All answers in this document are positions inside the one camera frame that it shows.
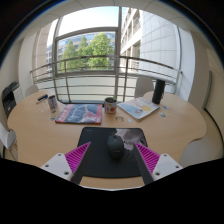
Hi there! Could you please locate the red magazine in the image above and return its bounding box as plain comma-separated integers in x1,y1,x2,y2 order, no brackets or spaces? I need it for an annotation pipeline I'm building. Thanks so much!
54,103,104,125

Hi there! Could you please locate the metal balcony railing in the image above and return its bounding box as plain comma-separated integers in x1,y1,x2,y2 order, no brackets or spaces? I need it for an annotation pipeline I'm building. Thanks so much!
29,54,184,103

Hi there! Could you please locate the light blue magazine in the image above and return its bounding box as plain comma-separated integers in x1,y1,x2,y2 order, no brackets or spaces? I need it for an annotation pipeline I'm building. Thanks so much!
117,96,161,122

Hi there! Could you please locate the black cylindrical bottle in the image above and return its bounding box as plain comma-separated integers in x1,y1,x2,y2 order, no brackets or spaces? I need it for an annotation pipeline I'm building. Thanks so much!
151,78,167,105

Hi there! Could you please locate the black pen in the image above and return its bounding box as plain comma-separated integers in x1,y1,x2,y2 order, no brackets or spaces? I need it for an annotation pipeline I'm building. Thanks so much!
35,93,49,104

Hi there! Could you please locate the black computer mouse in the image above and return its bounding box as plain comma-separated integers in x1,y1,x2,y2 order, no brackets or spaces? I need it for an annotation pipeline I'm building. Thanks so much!
106,134,125,160

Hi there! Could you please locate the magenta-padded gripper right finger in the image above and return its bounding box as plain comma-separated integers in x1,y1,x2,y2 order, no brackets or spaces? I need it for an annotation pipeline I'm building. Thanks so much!
132,142,184,186

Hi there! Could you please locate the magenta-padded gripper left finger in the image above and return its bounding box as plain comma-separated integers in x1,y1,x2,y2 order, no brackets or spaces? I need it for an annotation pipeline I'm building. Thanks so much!
39,141,92,186

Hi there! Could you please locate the white chair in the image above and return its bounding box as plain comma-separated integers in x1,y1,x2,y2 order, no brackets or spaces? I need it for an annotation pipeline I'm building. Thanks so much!
24,84,40,98
134,76,155,99
0,122,17,149

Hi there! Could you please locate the black printer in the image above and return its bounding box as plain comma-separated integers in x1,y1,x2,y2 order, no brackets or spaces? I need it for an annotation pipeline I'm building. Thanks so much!
1,81,21,118

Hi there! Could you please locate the small drink can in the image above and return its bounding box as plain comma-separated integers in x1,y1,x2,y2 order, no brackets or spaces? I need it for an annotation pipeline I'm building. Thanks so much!
47,94,58,111

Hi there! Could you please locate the black mouse pad with print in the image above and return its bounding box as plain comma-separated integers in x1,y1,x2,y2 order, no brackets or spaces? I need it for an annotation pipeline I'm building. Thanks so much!
77,126,149,179

